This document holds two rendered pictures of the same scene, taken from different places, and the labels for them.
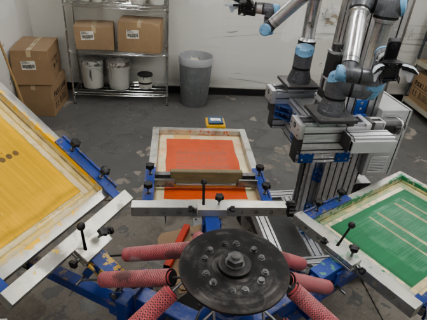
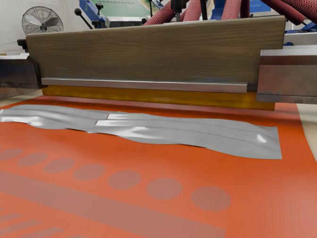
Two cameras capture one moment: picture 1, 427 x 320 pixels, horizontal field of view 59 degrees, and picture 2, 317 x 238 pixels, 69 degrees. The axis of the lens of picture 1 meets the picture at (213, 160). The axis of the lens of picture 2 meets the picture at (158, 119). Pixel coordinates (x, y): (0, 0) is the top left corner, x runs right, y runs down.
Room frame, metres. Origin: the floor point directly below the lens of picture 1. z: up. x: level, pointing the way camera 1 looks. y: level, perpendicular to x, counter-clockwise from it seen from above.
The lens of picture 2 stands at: (1.82, 0.22, 1.04)
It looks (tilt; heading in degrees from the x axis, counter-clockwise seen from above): 19 degrees down; 211
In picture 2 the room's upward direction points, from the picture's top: 3 degrees counter-clockwise
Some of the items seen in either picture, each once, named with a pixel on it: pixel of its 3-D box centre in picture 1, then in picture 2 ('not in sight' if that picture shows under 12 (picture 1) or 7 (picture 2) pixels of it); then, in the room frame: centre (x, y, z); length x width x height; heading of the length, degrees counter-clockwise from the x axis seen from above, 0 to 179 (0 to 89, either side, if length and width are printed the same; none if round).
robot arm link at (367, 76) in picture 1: (373, 78); not in sight; (1.67, -0.68, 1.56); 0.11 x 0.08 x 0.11; 78
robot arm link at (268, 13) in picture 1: (271, 9); not in sight; (2.62, -0.29, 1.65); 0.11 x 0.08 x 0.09; 77
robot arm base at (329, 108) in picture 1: (332, 103); not in sight; (1.95, -0.62, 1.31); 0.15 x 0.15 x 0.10
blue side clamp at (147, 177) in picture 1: (149, 187); not in sight; (1.49, 0.30, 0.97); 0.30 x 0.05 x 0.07; 7
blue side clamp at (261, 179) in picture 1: (260, 188); not in sight; (1.56, -0.25, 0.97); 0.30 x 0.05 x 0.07; 7
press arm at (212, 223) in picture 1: (211, 225); not in sight; (1.21, -0.02, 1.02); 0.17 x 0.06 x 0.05; 7
